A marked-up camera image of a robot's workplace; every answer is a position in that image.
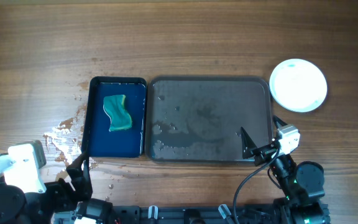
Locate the green yellow sponge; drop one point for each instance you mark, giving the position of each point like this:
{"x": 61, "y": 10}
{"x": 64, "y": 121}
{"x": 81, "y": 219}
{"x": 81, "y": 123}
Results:
{"x": 114, "y": 108}

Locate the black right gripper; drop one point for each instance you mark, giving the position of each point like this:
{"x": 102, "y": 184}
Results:
{"x": 250, "y": 149}

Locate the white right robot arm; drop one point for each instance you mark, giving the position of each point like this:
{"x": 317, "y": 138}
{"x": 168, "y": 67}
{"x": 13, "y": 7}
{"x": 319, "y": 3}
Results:
{"x": 301, "y": 183}

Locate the black water tray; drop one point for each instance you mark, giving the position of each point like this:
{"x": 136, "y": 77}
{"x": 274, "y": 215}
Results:
{"x": 97, "y": 140}

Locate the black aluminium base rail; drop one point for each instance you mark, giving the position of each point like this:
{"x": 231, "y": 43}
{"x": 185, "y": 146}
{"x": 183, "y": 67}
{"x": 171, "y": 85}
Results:
{"x": 257, "y": 213}

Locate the dark grey serving tray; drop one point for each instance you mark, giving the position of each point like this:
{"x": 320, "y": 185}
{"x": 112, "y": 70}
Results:
{"x": 199, "y": 119}

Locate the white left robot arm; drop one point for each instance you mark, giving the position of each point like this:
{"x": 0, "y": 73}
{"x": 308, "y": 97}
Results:
{"x": 17, "y": 206}

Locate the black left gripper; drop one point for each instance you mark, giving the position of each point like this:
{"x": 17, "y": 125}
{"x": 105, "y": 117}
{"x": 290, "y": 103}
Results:
{"x": 68, "y": 196}

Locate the white plate with blue stain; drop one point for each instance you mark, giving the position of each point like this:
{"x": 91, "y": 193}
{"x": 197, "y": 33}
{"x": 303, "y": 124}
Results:
{"x": 298, "y": 85}

